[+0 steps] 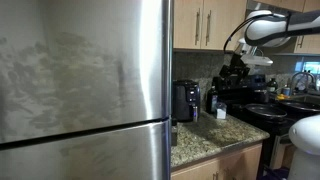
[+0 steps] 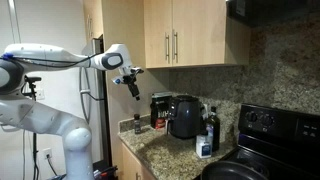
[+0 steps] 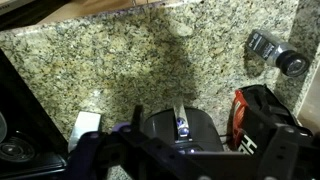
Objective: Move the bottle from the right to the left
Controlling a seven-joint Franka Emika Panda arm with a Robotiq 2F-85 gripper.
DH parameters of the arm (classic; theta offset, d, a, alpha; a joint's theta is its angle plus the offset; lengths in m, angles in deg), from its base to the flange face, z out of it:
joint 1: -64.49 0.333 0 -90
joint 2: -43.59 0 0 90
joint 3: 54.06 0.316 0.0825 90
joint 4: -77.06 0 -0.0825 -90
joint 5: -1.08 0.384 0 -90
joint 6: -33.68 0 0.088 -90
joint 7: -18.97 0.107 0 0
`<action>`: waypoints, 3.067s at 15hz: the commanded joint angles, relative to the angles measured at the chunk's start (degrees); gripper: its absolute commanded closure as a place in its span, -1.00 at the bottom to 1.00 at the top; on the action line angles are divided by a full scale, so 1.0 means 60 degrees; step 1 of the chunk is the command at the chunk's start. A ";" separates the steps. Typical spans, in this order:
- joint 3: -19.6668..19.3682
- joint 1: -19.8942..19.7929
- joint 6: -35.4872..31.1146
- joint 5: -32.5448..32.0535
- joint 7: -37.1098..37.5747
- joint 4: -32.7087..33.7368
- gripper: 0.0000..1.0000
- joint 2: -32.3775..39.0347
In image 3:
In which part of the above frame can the small white box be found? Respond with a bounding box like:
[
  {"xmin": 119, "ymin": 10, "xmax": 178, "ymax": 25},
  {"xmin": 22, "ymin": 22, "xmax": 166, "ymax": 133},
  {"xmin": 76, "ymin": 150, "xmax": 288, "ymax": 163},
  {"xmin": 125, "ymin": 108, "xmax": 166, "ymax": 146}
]
[{"xmin": 67, "ymin": 111, "xmax": 102, "ymax": 154}]

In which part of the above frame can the black and red bag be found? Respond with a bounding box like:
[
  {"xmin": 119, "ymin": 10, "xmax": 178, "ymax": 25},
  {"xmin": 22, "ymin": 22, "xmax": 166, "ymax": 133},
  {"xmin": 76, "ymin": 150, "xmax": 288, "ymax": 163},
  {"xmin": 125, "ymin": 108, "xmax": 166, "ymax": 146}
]
[{"xmin": 227, "ymin": 84, "xmax": 314, "ymax": 156}]

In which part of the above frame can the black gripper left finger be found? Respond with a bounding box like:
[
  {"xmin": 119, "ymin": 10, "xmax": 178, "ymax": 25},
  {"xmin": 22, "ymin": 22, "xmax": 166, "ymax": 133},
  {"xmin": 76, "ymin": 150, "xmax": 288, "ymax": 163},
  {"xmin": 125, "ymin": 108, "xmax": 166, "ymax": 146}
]
[{"xmin": 65, "ymin": 131, "xmax": 113, "ymax": 180}]

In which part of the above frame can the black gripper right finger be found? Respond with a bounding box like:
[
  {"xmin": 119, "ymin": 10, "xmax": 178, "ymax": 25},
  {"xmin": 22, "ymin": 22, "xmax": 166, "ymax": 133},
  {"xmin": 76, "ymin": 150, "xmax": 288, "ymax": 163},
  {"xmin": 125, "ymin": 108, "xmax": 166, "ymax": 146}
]
[{"xmin": 258, "ymin": 123, "xmax": 303, "ymax": 180}]

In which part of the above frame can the silver black pepper grinder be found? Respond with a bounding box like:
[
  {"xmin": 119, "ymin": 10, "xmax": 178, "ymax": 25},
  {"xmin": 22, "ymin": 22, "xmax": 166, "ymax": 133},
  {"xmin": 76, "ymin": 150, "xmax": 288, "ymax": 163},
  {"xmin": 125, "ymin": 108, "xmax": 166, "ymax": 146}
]
[{"xmin": 245, "ymin": 29, "xmax": 311, "ymax": 78}]

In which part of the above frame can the black stove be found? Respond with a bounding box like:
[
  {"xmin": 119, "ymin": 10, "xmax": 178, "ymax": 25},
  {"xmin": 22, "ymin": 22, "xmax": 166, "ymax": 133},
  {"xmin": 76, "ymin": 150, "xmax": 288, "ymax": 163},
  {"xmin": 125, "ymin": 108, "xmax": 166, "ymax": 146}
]
[{"xmin": 0, "ymin": 49, "xmax": 70, "ymax": 180}]

